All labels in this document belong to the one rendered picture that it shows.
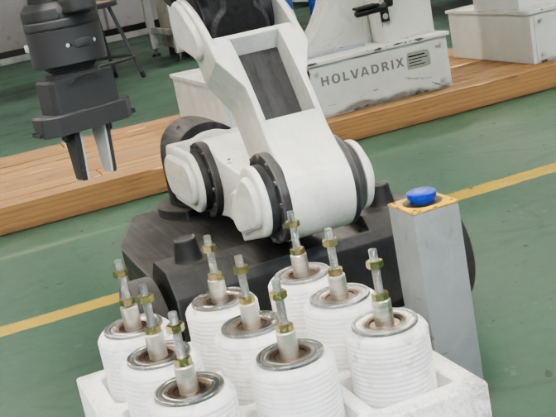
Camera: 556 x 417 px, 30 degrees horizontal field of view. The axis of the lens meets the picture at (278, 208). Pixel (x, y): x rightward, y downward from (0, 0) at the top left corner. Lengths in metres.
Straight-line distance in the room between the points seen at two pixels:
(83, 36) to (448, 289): 0.58
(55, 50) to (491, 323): 0.92
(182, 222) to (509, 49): 2.03
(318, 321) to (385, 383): 0.14
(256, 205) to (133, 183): 1.60
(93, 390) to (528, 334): 0.73
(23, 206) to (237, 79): 1.56
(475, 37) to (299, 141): 2.53
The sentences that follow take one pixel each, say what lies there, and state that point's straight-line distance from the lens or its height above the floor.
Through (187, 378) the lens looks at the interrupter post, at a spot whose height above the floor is 0.27.
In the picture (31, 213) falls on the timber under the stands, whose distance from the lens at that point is 3.08.
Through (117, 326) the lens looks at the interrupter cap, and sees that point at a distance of 1.34.
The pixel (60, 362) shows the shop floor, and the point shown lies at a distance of 2.00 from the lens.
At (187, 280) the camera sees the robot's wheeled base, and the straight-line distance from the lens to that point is 1.64.
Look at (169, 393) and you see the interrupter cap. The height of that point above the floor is 0.25.
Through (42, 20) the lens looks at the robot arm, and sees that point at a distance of 1.22.
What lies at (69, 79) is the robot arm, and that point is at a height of 0.58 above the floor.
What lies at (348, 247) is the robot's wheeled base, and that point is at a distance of 1.71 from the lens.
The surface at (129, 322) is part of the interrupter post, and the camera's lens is 1.32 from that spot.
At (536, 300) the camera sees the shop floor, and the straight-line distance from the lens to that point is 1.86.
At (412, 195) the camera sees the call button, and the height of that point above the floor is 0.33.
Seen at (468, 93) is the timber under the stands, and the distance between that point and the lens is 3.52.
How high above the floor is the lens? 0.70
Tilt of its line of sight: 15 degrees down
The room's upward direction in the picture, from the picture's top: 11 degrees counter-clockwise
